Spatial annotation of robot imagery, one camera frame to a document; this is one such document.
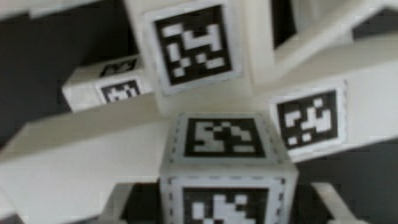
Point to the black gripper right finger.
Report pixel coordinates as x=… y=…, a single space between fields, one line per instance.
x=319 y=207

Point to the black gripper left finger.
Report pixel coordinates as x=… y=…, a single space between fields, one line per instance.
x=131 y=204

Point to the white chair leg with tag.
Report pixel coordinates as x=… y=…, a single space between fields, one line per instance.
x=227 y=175

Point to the white chair nut peg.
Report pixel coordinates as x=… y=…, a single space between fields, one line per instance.
x=104 y=82

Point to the white chair back frame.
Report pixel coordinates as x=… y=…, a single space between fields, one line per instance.
x=85 y=150

